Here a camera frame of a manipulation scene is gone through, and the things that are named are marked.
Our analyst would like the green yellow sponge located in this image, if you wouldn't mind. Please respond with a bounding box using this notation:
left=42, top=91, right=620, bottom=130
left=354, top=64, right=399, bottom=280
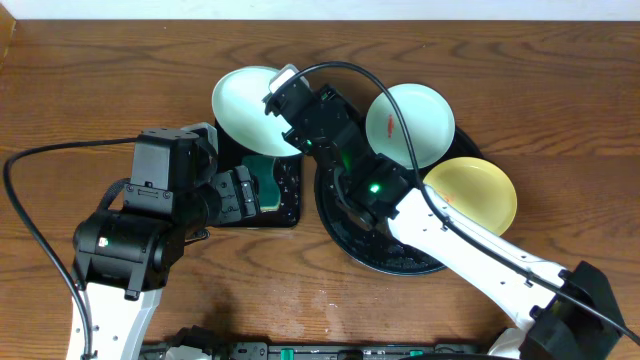
left=242, top=155, right=281, bottom=213

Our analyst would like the yellow plate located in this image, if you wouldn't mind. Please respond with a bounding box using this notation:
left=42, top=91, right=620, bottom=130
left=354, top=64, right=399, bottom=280
left=423, top=157, right=517, bottom=236

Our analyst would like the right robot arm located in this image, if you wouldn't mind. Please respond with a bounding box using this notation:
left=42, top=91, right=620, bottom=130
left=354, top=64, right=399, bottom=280
left=264, top=75, right=638, bottom=359

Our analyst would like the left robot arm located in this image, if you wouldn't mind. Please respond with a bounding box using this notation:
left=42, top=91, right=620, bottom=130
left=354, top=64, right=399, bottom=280
left=67, top=123, right=259, bottom=359

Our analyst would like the black rectangular tray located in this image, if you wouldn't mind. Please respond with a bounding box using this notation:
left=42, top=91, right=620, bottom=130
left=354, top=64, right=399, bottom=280
left=214, top=124, right=302, bottom=228

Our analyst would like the round black tray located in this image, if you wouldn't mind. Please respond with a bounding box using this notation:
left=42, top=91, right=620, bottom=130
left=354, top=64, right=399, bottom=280
left=313, top=124, right=484, bottom=277

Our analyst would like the green plate with red stain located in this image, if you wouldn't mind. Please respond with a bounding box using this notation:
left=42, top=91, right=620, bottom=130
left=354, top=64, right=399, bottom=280
left=365, top=83, right=455, bottom=169

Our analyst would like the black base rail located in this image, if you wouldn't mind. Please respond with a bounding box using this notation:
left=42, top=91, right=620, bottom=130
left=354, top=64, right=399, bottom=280
left=139, top=326, right=481, bottom=360

